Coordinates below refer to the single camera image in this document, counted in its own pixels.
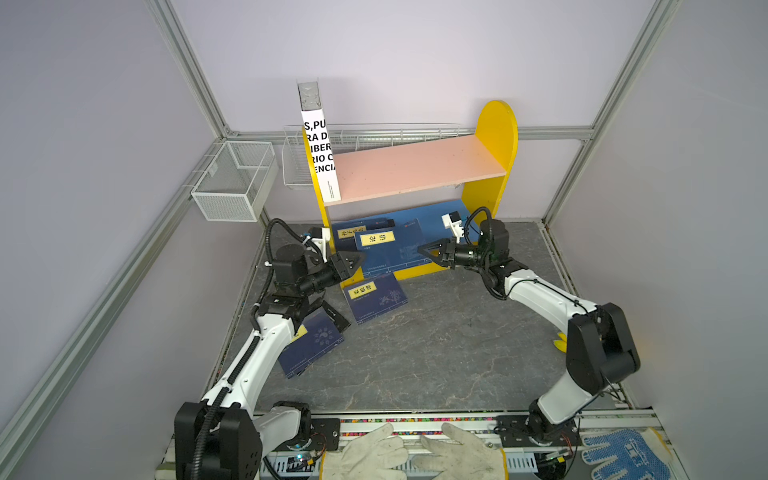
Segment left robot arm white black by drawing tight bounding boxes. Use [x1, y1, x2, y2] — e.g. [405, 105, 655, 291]
[174, 218, 366, 479]

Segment dark blue book left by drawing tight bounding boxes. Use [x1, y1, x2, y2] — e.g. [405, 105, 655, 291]
[278, 309, 344, 378]

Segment white mesh basket left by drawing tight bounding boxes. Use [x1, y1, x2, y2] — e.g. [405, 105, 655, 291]
[192, 141, 279, 223]

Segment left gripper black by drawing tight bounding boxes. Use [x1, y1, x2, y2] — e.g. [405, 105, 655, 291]
[297, 252, 365, 297]

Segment white work glove centre left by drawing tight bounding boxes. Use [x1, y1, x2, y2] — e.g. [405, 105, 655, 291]
[319, 423, 409, 480]

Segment white work glove centre right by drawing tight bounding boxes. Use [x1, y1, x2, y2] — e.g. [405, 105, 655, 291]
[412, 422, 508, 480]

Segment white book black lettering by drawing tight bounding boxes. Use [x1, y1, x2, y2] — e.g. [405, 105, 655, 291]
[297, 81, 342, 203]

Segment yellow bananas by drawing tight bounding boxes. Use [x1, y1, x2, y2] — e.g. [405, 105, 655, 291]
[553, 332, 568, 353]

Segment white work glove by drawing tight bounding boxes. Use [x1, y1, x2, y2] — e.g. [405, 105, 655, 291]
[412, 422, 508, 480]
[319, 423, 409, 480]

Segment yellow shelf pink blue boards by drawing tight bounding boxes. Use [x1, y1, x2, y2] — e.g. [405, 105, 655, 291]
[301, 100, 520, 293]

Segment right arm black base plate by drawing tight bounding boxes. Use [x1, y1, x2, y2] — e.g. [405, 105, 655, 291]
[493, 414, 580, 448]

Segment blue dotted glove right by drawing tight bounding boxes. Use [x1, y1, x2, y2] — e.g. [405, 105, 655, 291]
[582, 428, 672, 480]

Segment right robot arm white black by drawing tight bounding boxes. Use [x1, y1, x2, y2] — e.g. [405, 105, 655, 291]
[418, 213, 641, 446]

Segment blue book yellow label top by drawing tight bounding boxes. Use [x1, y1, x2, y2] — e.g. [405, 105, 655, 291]
[342, 273, 408, 325]

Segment blue bottom book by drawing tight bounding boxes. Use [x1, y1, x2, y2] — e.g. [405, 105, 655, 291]
[354, 217, 446, 280]

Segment white wire rack rear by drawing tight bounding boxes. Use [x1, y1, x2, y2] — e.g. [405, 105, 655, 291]
[281, 123, 474, 190]

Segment blue book with barcode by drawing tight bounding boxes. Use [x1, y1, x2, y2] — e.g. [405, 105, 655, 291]
[334, 218, 395, 240]

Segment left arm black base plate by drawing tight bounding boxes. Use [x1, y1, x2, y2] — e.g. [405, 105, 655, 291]
[274, 417, 341, 452]

